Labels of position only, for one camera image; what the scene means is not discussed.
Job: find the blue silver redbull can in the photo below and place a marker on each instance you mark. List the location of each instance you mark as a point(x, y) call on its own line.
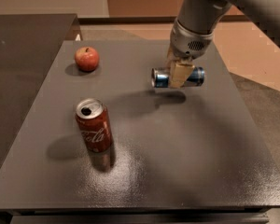
point(164, 78)

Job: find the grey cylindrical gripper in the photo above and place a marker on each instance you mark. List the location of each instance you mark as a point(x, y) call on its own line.
point(187, 44)

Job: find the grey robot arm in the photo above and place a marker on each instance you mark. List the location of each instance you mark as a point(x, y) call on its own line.
point(193, 30)

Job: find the red coca cola can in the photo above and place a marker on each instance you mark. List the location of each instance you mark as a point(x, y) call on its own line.
point(93, 121)

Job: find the red apple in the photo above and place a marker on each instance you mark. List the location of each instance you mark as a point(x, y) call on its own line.
point(87, 59)

